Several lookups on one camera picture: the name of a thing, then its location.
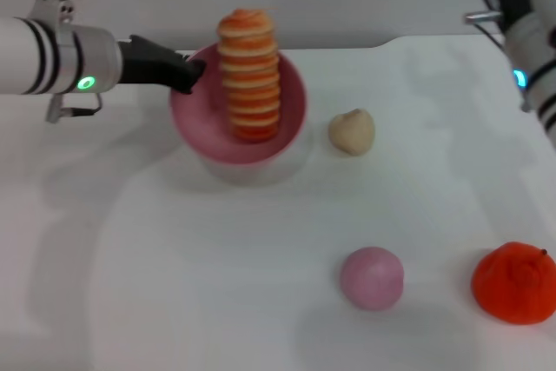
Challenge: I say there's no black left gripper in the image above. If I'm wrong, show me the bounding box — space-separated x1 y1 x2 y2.
116 34 207 95

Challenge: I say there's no long ridged orange bread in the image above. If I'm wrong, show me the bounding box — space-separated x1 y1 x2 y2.
216 9 281 142

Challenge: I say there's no pink plastic bowl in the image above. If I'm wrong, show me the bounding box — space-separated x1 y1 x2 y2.
169 43 308 167

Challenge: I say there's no beige peach-shaped bun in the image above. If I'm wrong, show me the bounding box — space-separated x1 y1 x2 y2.
328 108 376 157

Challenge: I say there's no pink round bun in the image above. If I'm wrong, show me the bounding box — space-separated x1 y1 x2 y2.
339 246 405 312

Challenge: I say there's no orange-red persimmon bun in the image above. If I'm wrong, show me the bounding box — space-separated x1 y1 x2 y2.
472 241 556 326

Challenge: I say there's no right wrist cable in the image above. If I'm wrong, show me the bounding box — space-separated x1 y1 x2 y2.
463 10 529 89

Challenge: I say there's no wrist cable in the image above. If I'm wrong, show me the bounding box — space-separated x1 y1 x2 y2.
463 10 529 89
45 92 105 124

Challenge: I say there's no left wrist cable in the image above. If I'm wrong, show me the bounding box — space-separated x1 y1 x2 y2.
45 92 105 124

